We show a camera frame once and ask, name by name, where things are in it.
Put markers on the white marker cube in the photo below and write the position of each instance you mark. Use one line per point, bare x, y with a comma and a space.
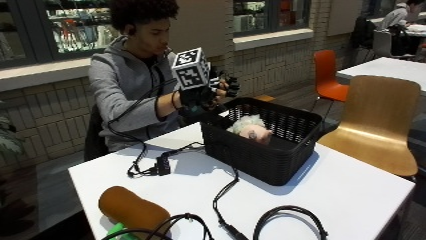
190, 68

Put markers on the black plastic basket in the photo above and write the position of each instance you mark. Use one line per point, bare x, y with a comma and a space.
266, 161

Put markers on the black earbud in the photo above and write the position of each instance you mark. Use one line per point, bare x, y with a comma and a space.
131, 31

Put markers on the black wristband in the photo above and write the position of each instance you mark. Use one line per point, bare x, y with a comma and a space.
173, 100

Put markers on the the person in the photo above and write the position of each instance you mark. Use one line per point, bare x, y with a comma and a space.
119, 83

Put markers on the brown plush toy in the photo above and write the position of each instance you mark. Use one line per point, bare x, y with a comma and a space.
130, 208

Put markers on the small wooden stool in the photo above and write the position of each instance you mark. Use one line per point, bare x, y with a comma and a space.
265, 98

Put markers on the green plastic object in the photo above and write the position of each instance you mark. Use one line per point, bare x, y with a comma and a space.
115, 230

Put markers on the potted plant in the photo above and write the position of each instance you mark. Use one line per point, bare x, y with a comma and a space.
8, 140

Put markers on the white side table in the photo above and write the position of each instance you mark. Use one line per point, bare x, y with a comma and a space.
390, 69

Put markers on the large shop window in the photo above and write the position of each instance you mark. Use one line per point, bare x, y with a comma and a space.
74, 30

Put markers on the long grey window sill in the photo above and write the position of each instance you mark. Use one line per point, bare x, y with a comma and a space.
40, 75

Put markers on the orange chair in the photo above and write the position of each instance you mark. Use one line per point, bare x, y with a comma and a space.
326, 71

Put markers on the white-haired soft toy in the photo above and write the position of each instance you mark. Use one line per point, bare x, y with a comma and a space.
253, 130

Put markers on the wooden chair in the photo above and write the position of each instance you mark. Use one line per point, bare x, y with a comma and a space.
376, 113

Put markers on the dark hanging jacket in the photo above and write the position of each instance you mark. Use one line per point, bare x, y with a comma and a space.
362, 31

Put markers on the short grey window sill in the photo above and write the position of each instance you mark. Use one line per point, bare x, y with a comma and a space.
273, 38

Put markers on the small shop window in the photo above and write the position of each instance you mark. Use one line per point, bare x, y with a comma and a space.
270, 15

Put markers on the white chair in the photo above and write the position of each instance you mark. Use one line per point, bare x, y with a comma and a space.
380, 43

